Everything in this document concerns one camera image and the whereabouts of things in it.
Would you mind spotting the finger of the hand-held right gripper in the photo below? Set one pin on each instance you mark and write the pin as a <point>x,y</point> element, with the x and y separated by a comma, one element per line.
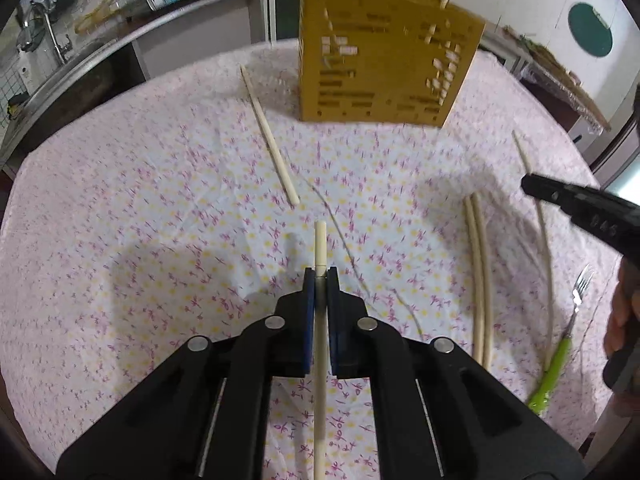
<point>545,190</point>

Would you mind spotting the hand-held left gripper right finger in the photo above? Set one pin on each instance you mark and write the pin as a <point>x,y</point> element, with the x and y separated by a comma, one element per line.
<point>350,330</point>

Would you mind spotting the kitchen counter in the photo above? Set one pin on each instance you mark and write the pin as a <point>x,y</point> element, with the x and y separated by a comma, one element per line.
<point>190,30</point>

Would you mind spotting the round green cutting board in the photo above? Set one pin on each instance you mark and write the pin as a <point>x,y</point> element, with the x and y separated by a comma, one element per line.
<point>590,30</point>

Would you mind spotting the yellow slotted utensil holder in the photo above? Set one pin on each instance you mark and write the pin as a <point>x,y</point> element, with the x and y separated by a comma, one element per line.
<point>385,60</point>

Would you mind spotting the floral tablecloth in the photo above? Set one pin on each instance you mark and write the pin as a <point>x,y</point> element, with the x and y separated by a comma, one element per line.
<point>175,220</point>

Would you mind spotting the steel sink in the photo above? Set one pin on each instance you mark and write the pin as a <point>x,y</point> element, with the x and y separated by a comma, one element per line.
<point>60,90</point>

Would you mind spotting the person's right hand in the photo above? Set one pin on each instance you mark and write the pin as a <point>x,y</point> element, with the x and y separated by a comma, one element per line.
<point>620,310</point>

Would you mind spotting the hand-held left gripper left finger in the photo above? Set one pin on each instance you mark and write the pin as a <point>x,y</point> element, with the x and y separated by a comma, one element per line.
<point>292,330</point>

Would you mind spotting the white soap bottle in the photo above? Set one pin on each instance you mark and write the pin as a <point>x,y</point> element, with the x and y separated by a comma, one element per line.
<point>29,72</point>

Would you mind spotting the chrome faucet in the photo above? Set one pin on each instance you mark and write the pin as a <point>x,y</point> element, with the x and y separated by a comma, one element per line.
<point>52,30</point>

